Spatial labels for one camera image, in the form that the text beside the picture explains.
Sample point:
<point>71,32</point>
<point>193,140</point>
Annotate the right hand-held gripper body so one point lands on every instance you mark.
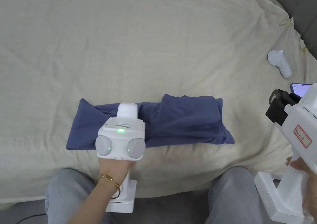
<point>301,127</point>

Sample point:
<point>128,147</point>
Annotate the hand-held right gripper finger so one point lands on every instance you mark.
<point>284,96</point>

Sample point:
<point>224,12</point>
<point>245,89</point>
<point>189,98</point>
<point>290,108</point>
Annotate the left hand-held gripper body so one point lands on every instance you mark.
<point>120,139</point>

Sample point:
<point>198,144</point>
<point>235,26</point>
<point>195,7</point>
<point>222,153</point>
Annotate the dark blue shirt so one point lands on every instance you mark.
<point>188,121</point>

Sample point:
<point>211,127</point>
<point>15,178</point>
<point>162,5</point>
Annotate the person's left hand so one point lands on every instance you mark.
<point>112,168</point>

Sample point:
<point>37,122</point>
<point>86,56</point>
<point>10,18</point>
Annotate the person's right hand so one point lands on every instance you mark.
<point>312,181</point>

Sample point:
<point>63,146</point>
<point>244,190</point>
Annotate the dark smartphone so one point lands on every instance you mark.
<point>298,89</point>

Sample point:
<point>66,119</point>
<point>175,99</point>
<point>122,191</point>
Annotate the white hand controller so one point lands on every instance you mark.
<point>278,60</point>

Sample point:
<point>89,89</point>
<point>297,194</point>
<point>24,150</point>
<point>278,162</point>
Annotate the yellow binder clip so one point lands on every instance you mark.
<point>307,48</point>
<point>287,22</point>

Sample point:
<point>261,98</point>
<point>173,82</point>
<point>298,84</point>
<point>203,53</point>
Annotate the grey padded headboard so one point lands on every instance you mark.
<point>303,8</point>

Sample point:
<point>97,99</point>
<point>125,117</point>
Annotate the bed with beige sheet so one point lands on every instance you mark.
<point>138,48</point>

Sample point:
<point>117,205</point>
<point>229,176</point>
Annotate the person's legs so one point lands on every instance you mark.
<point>232,196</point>

